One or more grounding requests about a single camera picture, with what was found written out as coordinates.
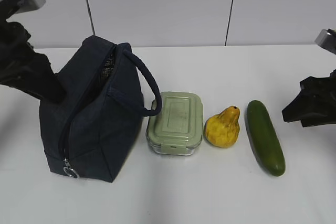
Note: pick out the green cucumber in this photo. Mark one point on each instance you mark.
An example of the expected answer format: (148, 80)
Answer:
(263, 138)

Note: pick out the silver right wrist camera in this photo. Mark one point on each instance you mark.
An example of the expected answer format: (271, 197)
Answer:
(326, 40)

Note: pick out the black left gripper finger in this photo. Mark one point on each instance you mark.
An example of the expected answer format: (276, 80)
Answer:
(50, 85)

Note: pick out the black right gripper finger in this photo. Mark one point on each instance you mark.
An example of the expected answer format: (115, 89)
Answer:
(316, 119)
(302, 104)

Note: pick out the yellow pear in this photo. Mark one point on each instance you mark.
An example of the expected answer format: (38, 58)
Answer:
(222, 129)

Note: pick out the green lidded glass food container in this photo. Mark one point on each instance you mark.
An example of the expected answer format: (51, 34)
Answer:
(178, 128)

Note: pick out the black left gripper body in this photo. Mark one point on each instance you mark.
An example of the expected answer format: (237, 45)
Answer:
(21, 66)

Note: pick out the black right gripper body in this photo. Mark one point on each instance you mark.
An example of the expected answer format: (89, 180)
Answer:
(324, 87)

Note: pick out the dark blue zippered lunch bag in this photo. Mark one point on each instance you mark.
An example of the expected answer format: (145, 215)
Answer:
(109, 92)

